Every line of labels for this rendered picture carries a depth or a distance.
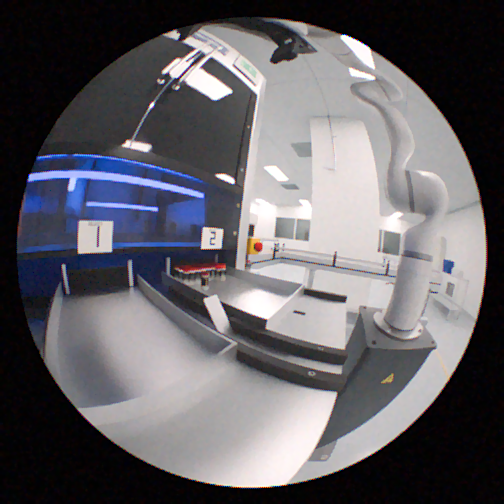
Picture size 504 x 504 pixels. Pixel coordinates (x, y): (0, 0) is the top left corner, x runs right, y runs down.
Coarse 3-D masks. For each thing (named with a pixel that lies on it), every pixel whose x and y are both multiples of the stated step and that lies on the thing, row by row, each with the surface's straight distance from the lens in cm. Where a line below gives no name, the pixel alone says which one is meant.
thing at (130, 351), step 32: (128, 288) 46; (64, 320) 35; (96, 320) 32; (128, 320) 31; (160, 320) 30; (192, 320) 24; (64, 352) 28; (96, 352) 25; (128, 352) 24; (160, 352) 23; (192, 352) 23; (224, 352) 18; (64, 384) 24; (96, 384) 22; (128, 384) 20; (160, 384) 20; (192, 384) 18; (96, 416) 18; (128, 416) 18
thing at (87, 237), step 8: (80, 224) 35; (88, 224) 34; (96, 224) 34; (104, 224) 34; (112, 224) 35; (80, 232) 35; (88, 232) 34; (96, 232) 34; (104, 232) 34; (80, 240) 35; (88, 240) 34; (96, 240) 34; (104, 240) 35; (80, 248) 35; (88, 248) 35; (96, 248) 35; (104, 248) 35
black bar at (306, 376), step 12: (204, 324) 26; (240, 348) 22; (252, 348) 22; (240, 360) 22; (252, 360) 21; (264, 360) 20; (276, 360) 20; (276, 372) 20; (288, 372) 20; (300, 372) 20; (312, 372) 20; (324, 372) 20; (312, 384) 20; (324, 384) 20; (336, 384) 20
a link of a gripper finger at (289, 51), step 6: (288, 42) 20; (294, 42) 19; (276, 48) 21; (282, 48) 19; (288, 48) 18; (294, 48) 18; (300, 48) 21; (306, 48) 22; (276, 54) 18; (282, 54) 17; (288, 54) 17; (294, 54) 17; (270, 60) 18; (276, 60) 18; (282, 60) 18; (288, 60) 18
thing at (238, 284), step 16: (240, 272) 58; (192, 288) 36; (208, 288) 46; (224, 288) 47; (240, 288) 48; (256, 288) 50; (272, 288) 52; (288, 288) 51; (304, 288) 50; (224, 304) 30; (240, 304) 38; (256, 304) 39; (272, 304) 40; (288, 304) 35; (256, 320) 27; (272, 320) 28
